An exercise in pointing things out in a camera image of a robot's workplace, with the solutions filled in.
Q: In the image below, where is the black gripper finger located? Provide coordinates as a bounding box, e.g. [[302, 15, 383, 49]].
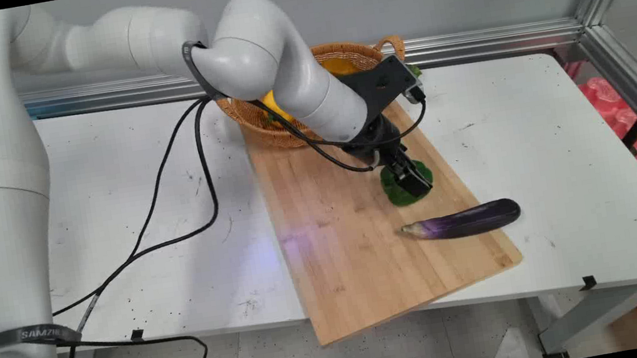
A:
[[398, 150, 435, 197], [387, 159, 418, 201]]

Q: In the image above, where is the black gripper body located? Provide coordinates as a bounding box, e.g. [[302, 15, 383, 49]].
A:
[[340, 111, 413, 179]]

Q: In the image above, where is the green bell pepper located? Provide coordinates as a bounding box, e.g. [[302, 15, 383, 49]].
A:
[[378, 157, 437, 210]]

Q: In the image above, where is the purple eggplant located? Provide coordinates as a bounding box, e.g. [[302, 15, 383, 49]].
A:
[[398, 196, 524, 247]]

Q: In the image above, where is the orange bell pepper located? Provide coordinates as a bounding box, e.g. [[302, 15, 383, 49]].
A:
[[321, 52, 374, 79]]

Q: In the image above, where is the wooden cutting board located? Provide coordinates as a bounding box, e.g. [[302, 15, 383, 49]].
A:
[[239, 83, 532, 355]]

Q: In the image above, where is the yellow bell pepper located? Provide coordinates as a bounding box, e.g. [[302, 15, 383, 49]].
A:
[[259, 87, 295, 128]]

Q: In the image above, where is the woven wicker basket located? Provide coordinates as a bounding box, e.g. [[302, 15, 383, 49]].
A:
[[211, 32, 418, 159]]

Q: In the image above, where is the grey metal table leg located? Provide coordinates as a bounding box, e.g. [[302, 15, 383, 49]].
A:
[[529, 281, 637, 358]]

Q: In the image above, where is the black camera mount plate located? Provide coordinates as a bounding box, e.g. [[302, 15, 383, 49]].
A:
[[336, 51, 427, 132]]

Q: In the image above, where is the long aluminium frame rail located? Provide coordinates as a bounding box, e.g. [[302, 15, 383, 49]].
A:
[[0, 7, 587, 131]]

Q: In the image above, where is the black cable with white label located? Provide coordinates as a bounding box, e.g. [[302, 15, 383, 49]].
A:
[[29, 71, 409, 358]]

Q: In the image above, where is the plain black cable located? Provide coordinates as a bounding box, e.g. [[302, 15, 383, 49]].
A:
[[23, 62, 451, 317]]

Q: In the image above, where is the grey printed velcro strap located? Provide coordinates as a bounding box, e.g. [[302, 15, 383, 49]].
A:
[[0, 318, 84, 356]]

